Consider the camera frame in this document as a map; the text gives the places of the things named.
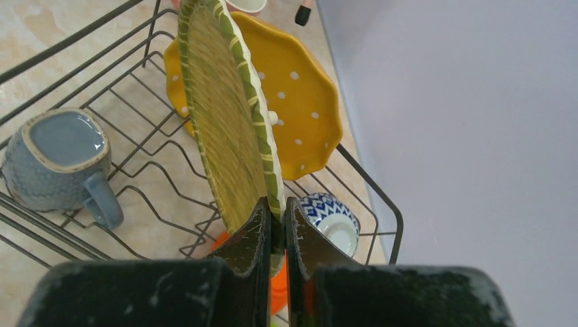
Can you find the blue red patterned bowl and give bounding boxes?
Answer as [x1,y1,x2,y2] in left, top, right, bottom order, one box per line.
[299,193,360,257]

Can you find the black wire dish rack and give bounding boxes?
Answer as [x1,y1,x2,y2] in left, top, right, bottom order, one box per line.
[0,0,404,267]

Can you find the round bamboo tray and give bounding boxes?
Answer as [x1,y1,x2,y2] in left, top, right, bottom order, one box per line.
[177,0,286,236]

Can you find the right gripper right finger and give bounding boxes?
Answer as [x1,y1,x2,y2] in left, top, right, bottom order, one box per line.
[284,198,515,326]

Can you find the pink mug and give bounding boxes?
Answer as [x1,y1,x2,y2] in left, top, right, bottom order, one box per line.
[225,0,268,16]

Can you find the pink perforated stand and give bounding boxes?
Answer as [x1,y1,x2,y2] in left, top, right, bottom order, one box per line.
[294,0,314,27]

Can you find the orange bowl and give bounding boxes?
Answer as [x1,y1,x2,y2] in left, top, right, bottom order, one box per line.
[211,231,290,317]

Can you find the grey mug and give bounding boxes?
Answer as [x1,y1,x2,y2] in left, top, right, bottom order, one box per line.
[1,108,124,230]

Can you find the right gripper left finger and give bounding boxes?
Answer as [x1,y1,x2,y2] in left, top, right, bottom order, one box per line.
[18,198,271,326]

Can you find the yellow polka dot plate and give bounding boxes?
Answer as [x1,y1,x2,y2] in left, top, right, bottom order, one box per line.
[163,11,344,181]

